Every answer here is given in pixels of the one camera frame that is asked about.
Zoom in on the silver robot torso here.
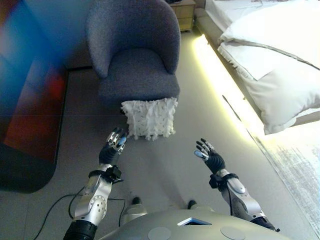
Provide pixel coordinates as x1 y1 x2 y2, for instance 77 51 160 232
99 209 293 240

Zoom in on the beige bed frame with light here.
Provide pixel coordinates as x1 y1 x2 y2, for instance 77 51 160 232
194 7 320 137

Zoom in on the grey fabric armchair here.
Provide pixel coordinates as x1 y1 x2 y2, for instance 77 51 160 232
84 0 181 106

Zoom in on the wooden nightstand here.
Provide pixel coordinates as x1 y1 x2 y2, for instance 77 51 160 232
169 0 196 33

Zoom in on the white tasselled cushion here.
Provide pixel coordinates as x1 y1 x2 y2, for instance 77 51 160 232
120 97 179 141

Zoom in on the black floor cable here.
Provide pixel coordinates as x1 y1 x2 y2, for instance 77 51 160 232
33 186 126 240

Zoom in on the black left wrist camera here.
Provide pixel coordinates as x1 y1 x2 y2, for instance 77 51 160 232
107 166 124 184

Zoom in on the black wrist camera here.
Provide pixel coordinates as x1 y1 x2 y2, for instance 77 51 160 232
209 174 221 190
107 166 124 184

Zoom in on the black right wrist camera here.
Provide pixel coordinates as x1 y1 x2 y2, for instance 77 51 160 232
209 174 221 190

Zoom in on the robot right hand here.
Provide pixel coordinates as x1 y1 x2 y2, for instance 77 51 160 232
192 137 226 175

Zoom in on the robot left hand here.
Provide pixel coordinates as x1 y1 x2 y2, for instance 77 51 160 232
98 127 128 166

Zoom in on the bed with white bedding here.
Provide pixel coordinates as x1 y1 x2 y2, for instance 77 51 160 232
217 0 320 136

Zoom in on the grey tasselled throw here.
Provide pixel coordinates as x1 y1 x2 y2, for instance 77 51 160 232
249 0 279 6

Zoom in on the grey patterned rug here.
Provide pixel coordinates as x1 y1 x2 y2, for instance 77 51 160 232
247 124 320 238

